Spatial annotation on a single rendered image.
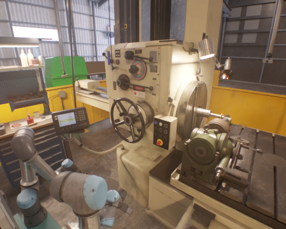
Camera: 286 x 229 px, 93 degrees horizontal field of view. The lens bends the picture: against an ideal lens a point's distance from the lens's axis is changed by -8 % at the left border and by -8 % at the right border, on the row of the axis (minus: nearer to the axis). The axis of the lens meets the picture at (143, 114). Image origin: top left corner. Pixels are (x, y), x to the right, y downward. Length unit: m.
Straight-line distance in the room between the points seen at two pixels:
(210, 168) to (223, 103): 2.57
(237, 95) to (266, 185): 2.38
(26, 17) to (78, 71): 9.91
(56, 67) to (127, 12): 3.09
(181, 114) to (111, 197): 0.78
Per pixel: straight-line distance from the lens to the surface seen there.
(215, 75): 6.98
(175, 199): 1.69
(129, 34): 2.31
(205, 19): 1.75
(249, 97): 3.44
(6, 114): 3.46
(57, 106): 3.64
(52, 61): 4.91
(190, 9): 1.84
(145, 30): 2.10
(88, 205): 0.61
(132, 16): 2.31
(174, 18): 1.89
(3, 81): 2.73
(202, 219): 1.29
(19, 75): 2.74
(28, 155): 1.08
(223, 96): 3.50
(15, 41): 2.52
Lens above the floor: 1.77
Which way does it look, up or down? 21 degrees down
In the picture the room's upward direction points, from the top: straight up
